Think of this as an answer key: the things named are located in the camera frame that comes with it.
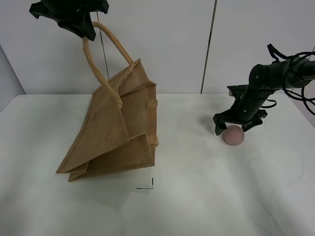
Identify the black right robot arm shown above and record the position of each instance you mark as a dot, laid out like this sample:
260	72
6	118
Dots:
294	73

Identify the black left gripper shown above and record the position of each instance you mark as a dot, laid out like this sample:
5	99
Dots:
71	15

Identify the brown linen tote bag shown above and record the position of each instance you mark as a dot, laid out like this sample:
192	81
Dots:
119	132

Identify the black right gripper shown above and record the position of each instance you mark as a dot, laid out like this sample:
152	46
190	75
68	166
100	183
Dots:
245	110

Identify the pink peach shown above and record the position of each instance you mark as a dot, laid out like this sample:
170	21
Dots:
233	135

